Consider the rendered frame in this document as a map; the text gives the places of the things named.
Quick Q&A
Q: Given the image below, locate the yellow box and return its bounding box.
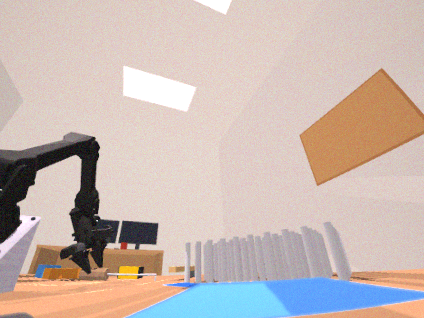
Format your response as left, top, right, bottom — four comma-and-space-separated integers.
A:
117, 266, 144, 279

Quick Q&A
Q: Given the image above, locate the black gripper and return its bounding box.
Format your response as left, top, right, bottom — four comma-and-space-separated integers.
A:
60, 223, 111, 275

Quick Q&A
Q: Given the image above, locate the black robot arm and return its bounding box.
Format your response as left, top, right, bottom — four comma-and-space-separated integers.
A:
0, 132, 113, 244

